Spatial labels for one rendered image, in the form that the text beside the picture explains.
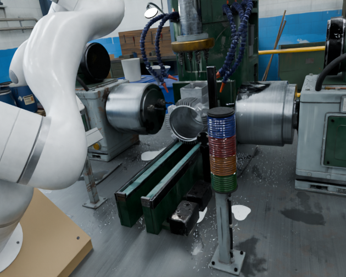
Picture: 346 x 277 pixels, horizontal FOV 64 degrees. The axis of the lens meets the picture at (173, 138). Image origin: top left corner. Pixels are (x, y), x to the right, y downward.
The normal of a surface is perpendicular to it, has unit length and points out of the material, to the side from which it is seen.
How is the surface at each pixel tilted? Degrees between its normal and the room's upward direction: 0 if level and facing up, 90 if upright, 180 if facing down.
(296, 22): 90
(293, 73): 86
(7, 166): 102
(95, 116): 90
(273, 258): 0
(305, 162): 90
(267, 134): 111
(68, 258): 44
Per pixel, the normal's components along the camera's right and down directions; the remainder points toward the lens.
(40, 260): 0.57, -0.63
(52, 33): 0.28, -0.37
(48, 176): 0.29, 0.51
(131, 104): -0.44, -0.11
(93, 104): -0.45, 0.37
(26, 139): 0.56, -0.22
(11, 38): 0.92, 0.04
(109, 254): -0.11, -0.92
